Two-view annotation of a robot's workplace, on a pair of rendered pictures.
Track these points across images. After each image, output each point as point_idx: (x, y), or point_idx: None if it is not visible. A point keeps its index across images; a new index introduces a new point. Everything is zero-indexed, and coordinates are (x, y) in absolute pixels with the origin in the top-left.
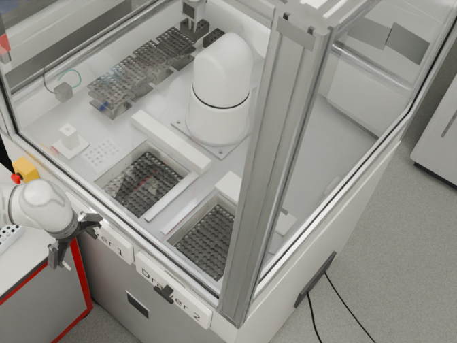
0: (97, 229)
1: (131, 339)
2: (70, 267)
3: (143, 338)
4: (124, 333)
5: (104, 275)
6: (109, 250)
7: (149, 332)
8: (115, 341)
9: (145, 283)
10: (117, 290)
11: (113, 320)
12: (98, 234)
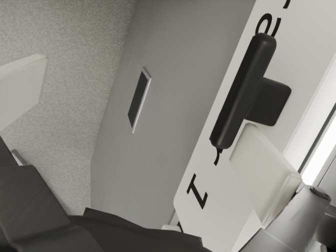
0: (263, 223)
1: (123, 36)
2: (33, 105)
3: (121, 67)
4: (125, 24)
5: (166, 13)
6: (204, 83)
7: (122, 95)
8: (111, 19)
9: (156, 185)
10: (151, 46)
11: (136, 1)
12: (237, 144)
